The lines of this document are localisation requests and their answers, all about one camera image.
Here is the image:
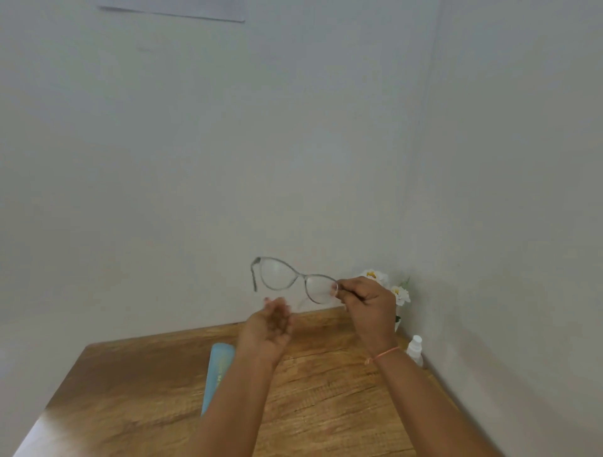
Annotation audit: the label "person's left forearm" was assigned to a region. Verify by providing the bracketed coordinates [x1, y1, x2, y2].
[181, 349, 275, 457]

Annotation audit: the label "white paper sheet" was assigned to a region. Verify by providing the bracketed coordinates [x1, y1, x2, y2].
[96, 0, 246, 23]

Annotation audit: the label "person's right forearm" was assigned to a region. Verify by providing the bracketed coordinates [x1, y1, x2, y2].
[371, 348, 505, 457]

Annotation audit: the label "orange thread bracelet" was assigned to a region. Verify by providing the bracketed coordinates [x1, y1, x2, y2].
[365, 347, 401, 365]

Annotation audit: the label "clear-framed eyeglasses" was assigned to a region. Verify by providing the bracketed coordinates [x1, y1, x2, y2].
[250, 256, 340, 305]

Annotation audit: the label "person's left hand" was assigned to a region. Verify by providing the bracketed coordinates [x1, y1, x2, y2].
[236, 297, 295, 369]

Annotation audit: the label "light blue glasses case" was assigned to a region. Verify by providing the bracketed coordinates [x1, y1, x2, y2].
[201, 343, 236, 417]

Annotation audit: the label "small white spray bottle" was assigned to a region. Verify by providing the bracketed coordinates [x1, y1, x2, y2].
[406, 335, 424, 368]

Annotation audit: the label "person's right hand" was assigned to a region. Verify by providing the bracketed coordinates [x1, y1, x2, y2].
[331, 276, 400, 359]

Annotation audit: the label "white artificial flowers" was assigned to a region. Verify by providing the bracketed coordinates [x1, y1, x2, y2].
[359, 269, 412, 332]

